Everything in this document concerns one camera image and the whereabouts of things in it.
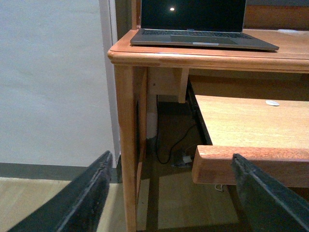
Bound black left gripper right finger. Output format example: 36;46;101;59
231;153;309;232

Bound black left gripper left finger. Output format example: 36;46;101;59
10;151;112;232

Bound wooden pull-out keyboard tray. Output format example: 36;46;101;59
187;81;309;189

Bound white round tray grommet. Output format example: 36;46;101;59
265;100;280;107

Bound wooden desk with hutch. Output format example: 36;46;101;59
108;0;309;232

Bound grey open laptop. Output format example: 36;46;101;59
130;0;279;51

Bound black floor cable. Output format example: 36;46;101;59
155;94;197;165

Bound white round cable grommet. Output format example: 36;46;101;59
278;29;299;34

